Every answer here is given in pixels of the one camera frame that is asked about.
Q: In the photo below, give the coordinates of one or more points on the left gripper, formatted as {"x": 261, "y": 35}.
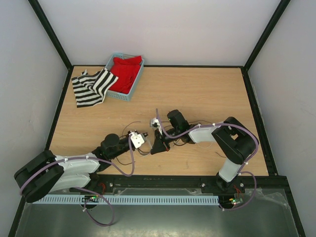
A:
{"x": 143, "y": 134}

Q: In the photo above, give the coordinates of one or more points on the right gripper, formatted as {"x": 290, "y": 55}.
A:
{"x": 160, "y": 144}

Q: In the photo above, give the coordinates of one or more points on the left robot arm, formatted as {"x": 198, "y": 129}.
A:
{"x": 47, "y": 172}

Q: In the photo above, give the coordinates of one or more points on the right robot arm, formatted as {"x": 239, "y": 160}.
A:
{"x": 237, "y": 143}

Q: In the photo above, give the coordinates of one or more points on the light blue plastic basket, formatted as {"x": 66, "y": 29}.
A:
{"x": 121, "y": 96}

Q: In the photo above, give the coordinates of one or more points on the red cloth in basket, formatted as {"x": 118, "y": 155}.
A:
{"x": 126, "y": 70}

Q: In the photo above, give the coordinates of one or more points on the black white striped cloth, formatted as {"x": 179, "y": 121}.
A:
{"x": 90, "y": 90}

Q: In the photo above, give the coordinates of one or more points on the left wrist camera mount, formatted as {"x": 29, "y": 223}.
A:
{"x": 133, "y": 137}

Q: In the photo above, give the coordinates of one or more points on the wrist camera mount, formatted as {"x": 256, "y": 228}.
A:
{"x": 133, "y": 137}
{"x": 154, "y": 123}

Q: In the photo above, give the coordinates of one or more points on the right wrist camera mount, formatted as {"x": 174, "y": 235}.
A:
{"x": 154, "y": 123}

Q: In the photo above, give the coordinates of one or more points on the light blue cable duct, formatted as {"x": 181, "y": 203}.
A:
{"x": 129, "y": 200}

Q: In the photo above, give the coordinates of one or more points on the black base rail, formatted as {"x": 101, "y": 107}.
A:
{"x": 207, "y": 184}

